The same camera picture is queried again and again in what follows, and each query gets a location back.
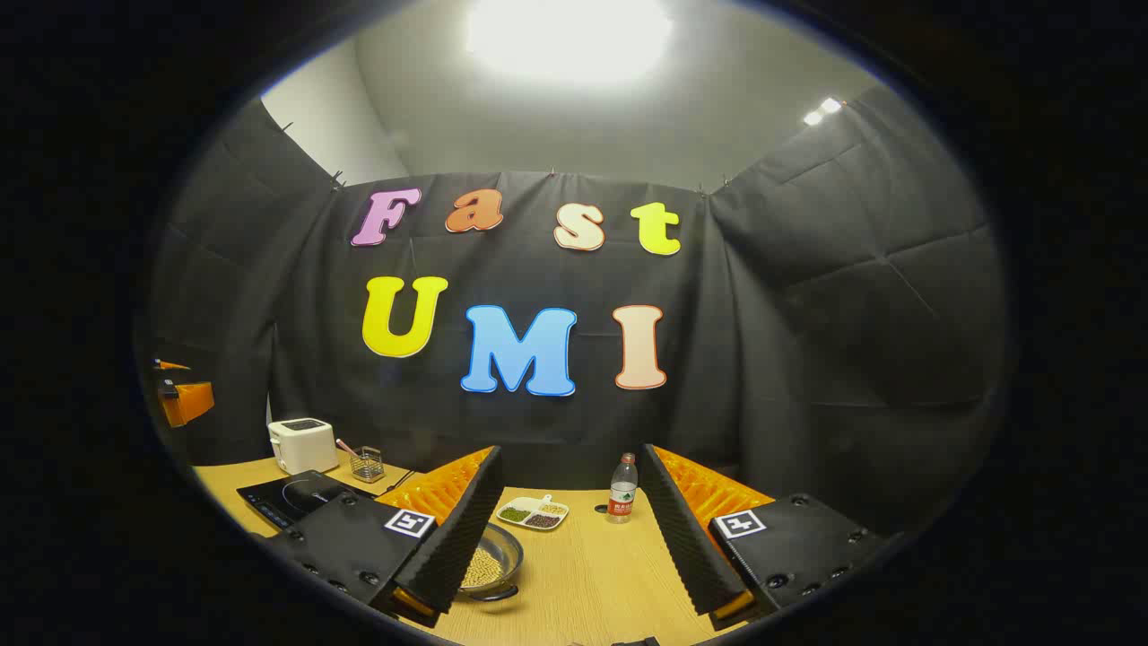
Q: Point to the white toaster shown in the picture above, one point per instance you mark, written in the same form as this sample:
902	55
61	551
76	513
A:
300	444

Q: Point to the large ceiling light panel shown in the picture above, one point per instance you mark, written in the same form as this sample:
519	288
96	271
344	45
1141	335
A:
569	36

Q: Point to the pile of dark red beans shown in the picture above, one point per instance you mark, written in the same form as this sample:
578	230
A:
542	520

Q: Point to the black backdrop cloth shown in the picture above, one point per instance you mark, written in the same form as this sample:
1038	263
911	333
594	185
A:
807	341

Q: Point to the pile of yellow soybeans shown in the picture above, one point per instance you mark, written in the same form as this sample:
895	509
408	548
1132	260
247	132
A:
484	567

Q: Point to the small ceiling light panel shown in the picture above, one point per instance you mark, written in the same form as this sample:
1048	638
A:
823	111

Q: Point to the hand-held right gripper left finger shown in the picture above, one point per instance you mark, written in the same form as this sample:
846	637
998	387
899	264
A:
466	538

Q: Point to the pile of green mung beans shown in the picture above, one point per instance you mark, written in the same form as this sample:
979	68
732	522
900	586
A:
514	515

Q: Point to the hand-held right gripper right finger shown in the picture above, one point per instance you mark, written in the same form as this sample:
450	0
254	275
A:
682	538

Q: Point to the pink striped straw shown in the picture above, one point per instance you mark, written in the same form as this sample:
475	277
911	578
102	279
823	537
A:
344	445

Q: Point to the black induction cooktop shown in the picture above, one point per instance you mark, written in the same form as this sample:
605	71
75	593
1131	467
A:
287	501

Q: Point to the clear water bottle red label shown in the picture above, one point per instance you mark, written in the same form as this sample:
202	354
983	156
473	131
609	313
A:
622	493

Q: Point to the white divided dish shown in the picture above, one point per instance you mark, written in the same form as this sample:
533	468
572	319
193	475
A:
516	502

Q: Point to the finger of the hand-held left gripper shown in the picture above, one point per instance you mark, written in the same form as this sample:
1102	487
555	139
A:
188	402
170	365

